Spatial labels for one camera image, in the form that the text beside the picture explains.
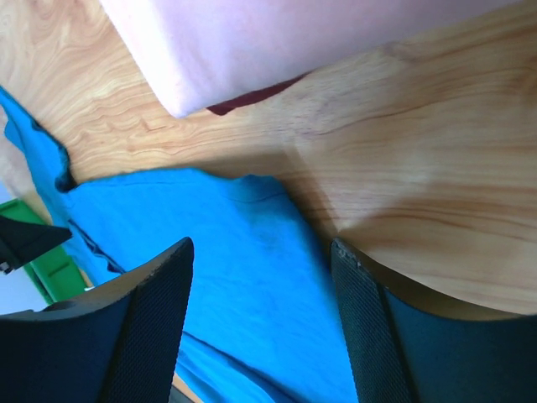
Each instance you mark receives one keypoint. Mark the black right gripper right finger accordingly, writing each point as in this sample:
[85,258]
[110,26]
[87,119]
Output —
[409,343]

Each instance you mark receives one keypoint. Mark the folded pink t shirt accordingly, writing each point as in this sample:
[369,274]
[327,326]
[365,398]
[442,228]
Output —
[199,54]

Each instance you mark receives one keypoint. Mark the blue t shirt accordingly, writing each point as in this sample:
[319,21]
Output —
[262,323]

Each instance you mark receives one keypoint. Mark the green plastic tray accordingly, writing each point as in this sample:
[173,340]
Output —
[54,274]

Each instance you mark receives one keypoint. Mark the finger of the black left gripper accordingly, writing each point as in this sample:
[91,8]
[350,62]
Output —
[23,242]

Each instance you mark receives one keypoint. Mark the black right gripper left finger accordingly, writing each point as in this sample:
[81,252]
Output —
[118,342]

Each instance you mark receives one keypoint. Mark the folded dark red t shirt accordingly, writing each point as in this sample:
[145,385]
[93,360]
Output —
[251,98]

